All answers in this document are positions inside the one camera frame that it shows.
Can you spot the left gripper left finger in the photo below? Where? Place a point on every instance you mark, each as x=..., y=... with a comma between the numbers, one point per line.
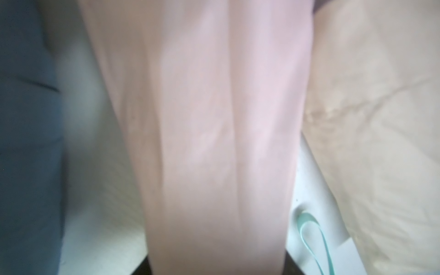
x=144, y=268

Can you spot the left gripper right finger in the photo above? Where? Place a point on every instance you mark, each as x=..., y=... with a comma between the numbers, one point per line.
x=290, y=267

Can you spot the mint green umbrella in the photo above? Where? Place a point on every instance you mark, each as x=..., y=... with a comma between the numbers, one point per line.
x=314, y=240

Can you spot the blue sleeved umbrella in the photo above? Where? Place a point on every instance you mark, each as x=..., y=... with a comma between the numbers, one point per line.
x=32, y=146

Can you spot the cream sleeved umbrella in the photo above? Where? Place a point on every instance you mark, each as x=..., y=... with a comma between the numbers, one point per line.
x=372, y=121

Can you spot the pink sleeved umbrella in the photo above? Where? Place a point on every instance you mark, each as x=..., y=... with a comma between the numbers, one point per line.
x=209, y=96

